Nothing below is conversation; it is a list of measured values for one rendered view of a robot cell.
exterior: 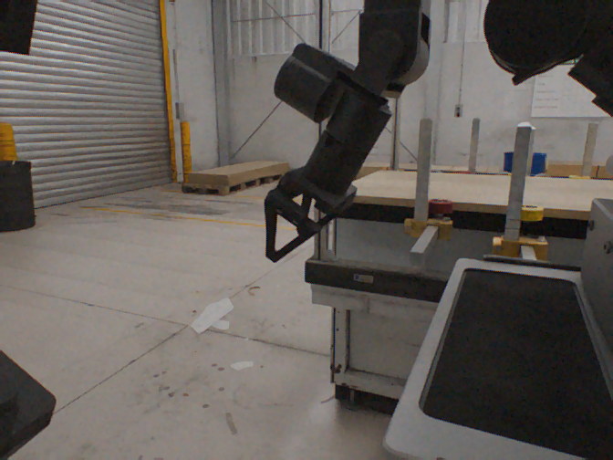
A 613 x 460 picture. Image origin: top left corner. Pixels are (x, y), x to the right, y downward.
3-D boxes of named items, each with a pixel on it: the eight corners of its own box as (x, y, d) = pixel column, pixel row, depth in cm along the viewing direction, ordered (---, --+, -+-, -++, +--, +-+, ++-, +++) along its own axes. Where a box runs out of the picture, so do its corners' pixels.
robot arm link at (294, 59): (409, 40, 40) (427, 51, 48) (307, -18, 43) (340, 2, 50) (344, 154, 45) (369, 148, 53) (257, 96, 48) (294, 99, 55)
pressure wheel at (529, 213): (503, 240, 136) (507, 203, 133) (527, 239, 137) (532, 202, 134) (519, 247, 128) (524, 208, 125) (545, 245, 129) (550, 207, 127)
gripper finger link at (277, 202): (237, 249, 50) (272, 180, 46) (265, 232, 57) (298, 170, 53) (285, 284, 49) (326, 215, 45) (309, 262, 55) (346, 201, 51)
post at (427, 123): (421, 279, 135) (432, 117, 123) (410, 278, 136) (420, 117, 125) (423, 276, 138) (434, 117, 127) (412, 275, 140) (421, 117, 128)
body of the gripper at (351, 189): (276, 187, 49) (306, 127, 45) (309, 172, 58) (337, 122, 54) (325, 220, 47) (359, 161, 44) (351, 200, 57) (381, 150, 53)
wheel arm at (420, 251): (422, 268, 104) (423, 251, 103) (408, 266, 105) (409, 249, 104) (443, 228, 143) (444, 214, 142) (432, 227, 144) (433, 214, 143)
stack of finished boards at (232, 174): (290, 170, 915) (289, 162, 911) (228, 185, 697) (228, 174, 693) (256, 168, 942) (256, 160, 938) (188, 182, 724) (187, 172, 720)
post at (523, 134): (511, 297, 126) (532, 122, 114) (498, 295, 127) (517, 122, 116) (511, 292, 129) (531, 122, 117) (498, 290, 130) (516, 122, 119)
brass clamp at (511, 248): (545, 263, 119) (548, 245, 118) (492, 256, 124) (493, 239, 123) (544, 256, 125) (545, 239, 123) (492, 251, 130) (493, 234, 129)
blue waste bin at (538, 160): (544, 207, 597) (551, 152, 580) (498, 204, 619) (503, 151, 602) (541, 201, 650) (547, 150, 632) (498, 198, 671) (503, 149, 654)
